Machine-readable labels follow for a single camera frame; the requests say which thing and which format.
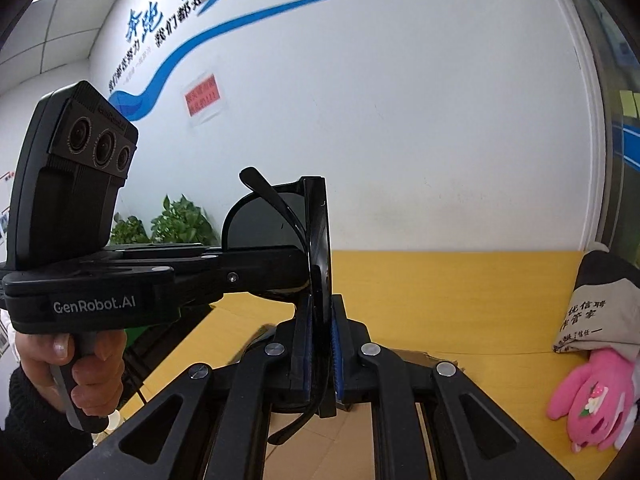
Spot black sunglasses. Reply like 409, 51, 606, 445
221, 166, 337, 446

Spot person's left hand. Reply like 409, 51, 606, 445
14, 329, 129, 418

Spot blue wave wall decal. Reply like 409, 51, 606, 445
107, 0, 455, 122

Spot yellow sticky notes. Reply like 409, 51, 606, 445
619, 89, 640, 122

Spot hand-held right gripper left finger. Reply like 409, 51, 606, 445
57, 296, 316, 480

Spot pink plush toy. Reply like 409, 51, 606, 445
546, 345, 640, 454

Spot brown cardboard box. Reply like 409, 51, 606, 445
240, 325, 466, 480

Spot small green potted plant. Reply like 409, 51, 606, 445
109, 212, 151, 247

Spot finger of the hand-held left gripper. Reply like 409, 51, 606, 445
105, 241, 222, 262
170, 244, 312, 309

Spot red wall notice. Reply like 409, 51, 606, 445
180, 72, 229, 127

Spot large green potted plant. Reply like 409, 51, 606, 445
150, 195, 219, 247

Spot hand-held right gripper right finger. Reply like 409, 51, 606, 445
330, 294, 576, 480

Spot printed cloth bag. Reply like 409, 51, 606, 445
552, 242, 640, 356

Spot glass partition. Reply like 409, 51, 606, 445
547, 0, 640, 257

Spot green board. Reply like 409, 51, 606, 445
124, 326, 152, 349

